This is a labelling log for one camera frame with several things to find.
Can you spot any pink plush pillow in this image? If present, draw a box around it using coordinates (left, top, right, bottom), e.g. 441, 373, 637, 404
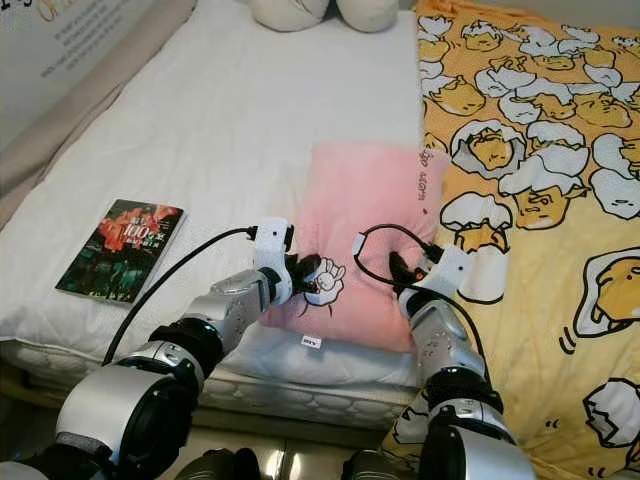
264, 142, 449, 355

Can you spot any white quilted mattress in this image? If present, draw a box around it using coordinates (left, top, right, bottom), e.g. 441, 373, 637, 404
10, 328, 423, 433

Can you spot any yellow cartoon print blanket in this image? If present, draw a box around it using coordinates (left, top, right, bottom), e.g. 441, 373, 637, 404
378, 0, 640, 480

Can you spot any white quilted mattress pad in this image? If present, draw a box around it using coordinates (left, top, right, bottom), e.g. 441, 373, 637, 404
0, 0, 439, 367

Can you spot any dark red cover book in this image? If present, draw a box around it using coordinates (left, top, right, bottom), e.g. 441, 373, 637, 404
55, 199, 187, 305

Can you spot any silver black robot right leg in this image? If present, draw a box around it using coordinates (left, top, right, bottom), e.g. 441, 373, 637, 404
345, 450, 416, 480

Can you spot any silver black robot leg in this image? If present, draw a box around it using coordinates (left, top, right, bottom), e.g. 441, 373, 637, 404
175, 447, 263, 480
345, 450, 416, 480

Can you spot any silver black robot left leg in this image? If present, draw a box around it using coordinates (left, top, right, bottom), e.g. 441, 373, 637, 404
175, 447, 263, 480

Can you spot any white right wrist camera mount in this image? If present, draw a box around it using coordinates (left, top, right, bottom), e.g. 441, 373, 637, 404
352, 231, 473, 299

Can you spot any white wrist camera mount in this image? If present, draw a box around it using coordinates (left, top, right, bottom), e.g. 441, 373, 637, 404
252, 216, 297, 303
352, 231, 473, 299

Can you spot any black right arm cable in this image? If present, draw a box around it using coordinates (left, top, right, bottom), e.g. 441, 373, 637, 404
354, 221, 493, 379

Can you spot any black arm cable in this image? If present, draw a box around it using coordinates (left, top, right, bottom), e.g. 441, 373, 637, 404
101, 225, 259, 369
354, 221, 493, 379

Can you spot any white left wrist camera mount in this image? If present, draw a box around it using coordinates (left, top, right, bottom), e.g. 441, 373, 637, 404
252, 216, 297, 303

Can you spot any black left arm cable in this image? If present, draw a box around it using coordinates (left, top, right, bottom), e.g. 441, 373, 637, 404
101, 225, 259, 369

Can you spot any white printed wall poster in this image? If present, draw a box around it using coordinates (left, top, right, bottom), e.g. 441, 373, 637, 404
0, 0, 153, 113

